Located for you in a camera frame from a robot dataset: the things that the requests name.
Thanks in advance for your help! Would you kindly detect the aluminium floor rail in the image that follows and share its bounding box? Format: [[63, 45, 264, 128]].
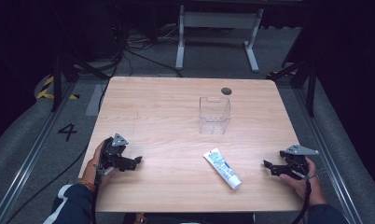
[[292, 87, 364, 224], [0, 81, 77, 224]]

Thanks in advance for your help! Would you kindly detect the clear plastic container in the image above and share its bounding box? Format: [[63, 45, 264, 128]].
[[198, 96, 232, 135]]

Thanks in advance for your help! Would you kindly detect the hand-held gripper cable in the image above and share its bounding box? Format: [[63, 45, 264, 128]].
[[91, 164, 106, 224], [291, 174, 320, 224]]

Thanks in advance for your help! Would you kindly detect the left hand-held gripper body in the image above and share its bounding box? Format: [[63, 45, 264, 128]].
[[100, 133, 130, 176]]

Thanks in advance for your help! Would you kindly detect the person's right hand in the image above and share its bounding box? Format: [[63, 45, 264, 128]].
[[278, 157, 328, 207]]

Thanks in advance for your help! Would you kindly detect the black floor cable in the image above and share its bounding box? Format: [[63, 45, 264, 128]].
[[4, 143, 90, 224]]

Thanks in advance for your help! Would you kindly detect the black metal stand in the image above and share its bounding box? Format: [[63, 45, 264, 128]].
[[266, 58, 318, 119], [49, 51, 111, 113]]

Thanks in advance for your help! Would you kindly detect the yellow black floor tape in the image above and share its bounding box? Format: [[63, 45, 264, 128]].
[[35, 76, 81, 101]]

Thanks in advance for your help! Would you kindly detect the orange bracelet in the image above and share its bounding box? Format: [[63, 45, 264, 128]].
[[78, 180, 96, 193]]

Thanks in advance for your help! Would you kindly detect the left hand-held gripper cable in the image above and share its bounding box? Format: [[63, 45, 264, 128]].
[[91, 164, 106, 224]]

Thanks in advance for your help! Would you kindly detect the bundle of black cables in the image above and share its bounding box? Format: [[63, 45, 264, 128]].
[[96, 18, 184, 110]]

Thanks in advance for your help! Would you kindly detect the white toothpaste tube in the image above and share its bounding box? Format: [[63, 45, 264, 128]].
[[202, 147, 243, 190]]

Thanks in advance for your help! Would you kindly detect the right hand-held gripper cable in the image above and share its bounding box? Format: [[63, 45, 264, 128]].
[[291, 174, 320, 224]]

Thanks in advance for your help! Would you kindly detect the grey metal table frame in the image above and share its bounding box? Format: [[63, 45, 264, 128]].
[[174, 4, 265, 74]]

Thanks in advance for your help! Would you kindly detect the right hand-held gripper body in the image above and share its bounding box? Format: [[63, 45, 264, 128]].
[[279, 144, 320, 181]]

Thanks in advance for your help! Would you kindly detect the person's left hand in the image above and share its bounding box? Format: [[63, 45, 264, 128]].
[[81, 139, 117, 189]]

